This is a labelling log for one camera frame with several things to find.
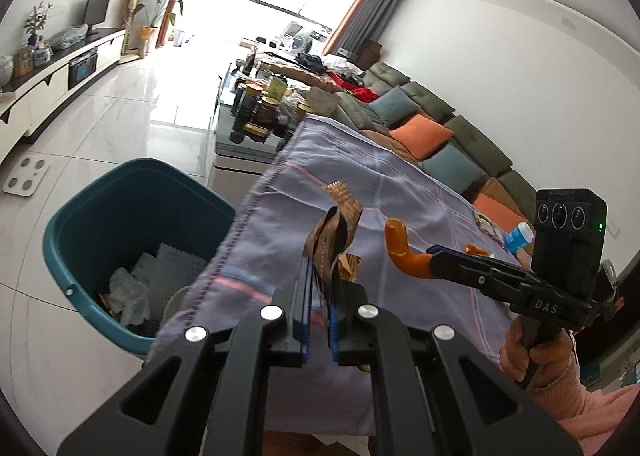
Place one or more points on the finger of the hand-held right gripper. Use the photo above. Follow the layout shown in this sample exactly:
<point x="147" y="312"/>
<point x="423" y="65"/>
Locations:
<point x="460" y="277"/>
<point x="465" y="257"/>

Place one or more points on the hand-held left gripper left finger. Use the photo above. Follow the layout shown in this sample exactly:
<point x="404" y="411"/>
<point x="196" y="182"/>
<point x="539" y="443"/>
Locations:
<point x="304" y="321"/>

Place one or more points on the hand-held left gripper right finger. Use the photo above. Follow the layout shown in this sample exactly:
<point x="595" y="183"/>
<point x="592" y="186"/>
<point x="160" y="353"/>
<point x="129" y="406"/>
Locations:
<point x="334" y="336"/>

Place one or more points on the curled orange peel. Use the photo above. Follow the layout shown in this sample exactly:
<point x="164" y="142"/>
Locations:
<point x="400" y="246"/>

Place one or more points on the brown foil wrapper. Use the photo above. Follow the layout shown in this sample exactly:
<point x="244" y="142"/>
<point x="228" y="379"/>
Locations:
<point x="332" y="231"/>

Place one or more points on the teal plastic bin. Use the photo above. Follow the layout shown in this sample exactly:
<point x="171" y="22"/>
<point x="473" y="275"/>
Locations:
<point x="125" y="186"/>

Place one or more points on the person's right hand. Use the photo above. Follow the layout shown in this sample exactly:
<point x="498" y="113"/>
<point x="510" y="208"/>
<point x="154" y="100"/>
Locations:
<point x="555" y="348"/>

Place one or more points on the small orange peel piece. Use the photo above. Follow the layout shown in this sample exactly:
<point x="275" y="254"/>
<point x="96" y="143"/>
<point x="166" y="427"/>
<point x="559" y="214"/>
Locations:
<point x="476" y="250"/>

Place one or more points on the printed paper scrap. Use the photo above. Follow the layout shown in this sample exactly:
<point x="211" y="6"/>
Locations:
<point x="487" y="223"/>

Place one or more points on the blue and white bottle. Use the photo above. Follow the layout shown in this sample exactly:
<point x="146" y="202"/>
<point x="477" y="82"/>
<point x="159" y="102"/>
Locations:
<point x="517" y="238"/>

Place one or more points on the orange throw cushion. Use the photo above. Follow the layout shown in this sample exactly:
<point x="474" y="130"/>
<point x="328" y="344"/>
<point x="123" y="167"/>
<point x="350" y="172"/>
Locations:
<point x="422" y="136"/>
<point x="500" y="211"/>

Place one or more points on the blue throw cushion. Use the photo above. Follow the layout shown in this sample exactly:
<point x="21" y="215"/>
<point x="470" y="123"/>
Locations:
<point x="395" y="106"/>
<point x="452" y="168"/>

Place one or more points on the purple striped tablecloth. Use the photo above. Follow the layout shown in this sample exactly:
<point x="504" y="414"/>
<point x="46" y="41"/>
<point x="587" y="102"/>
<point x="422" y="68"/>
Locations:
<point x="400" y="186"/>

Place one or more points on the white foam mesh sleeve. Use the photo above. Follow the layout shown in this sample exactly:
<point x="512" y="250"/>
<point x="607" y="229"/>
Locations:
<point x="175" y="266"/>

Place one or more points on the olive green sofa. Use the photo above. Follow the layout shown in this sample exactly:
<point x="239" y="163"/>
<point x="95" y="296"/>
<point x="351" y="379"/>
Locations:
<point x="445" y="106"/>

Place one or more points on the crumpled white tissue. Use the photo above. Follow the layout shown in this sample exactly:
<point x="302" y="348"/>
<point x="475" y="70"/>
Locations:
<point x="127" y="296"/>

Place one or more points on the glass top coffee table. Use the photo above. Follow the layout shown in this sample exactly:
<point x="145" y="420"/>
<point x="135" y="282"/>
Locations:
<point x="235" y="156"/>

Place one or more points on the red cloth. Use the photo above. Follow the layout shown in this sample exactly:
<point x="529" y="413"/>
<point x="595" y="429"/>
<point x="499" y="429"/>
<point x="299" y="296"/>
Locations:
<point x="367" y="95"/>

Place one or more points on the cluster of dark glass jars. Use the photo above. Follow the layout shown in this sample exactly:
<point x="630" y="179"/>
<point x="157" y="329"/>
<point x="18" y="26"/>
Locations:
<point x="255" y="108"/>

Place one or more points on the brown cardboard box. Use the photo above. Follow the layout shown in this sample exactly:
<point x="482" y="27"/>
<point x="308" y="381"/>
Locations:
<point x="370" y="53"/>

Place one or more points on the green packet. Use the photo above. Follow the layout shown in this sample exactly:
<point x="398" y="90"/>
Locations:
<point x="276" y="86"/>

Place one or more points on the brown blanket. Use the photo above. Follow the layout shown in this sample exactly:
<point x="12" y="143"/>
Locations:
<point x="295" y="72"/>

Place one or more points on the black clothing pile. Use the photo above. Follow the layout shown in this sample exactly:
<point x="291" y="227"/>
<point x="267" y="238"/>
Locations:
<point x="310" y="60"/>

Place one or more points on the grey and orange curtain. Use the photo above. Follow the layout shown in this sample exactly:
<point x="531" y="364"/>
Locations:
<point x="370" y="11"/>

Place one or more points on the white chair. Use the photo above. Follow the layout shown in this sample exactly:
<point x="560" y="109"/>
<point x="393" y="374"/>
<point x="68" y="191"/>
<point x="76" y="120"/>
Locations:
<point x="291" y="33"/>

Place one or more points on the white bathroom scale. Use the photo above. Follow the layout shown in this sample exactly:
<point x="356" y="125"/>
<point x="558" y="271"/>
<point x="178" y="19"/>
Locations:
<point x="27" y="176"/>

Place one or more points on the tall plant in yellow pot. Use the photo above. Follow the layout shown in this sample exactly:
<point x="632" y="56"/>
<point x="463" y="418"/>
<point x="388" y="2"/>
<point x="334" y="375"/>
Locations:
<point x="146" y="32"/>

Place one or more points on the dark glass-front appliance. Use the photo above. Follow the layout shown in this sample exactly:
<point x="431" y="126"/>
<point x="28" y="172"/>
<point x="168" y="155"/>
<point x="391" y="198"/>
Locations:
<point x="82" y="68"/>

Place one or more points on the white tv cabinet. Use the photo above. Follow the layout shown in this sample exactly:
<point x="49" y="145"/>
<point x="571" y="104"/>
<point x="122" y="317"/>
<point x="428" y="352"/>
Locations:
<point x="50" y="81"/>

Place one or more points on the plastic wrapped bundle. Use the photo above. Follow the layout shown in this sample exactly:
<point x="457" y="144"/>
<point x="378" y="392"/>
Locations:
<point x="70" y="36"/>

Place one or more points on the blue and white box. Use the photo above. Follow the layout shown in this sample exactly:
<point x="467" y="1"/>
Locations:
<point x="42" y="55"/>

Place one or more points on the black monitor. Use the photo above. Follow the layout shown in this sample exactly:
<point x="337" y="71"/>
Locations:
<point x="97" y="8"/>

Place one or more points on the white ceramic jar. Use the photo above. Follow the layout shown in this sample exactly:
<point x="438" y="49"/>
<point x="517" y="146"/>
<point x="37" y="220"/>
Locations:
<point x="6" y="70"/>

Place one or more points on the bonsai in blue vase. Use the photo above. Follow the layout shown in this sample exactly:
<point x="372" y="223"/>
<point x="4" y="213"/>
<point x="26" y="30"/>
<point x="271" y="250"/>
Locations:
<point x="36" y="26"/>

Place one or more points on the wooden picture frame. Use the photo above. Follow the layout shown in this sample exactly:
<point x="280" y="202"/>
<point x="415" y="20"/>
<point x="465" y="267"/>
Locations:
<point x="23" y="62"/>

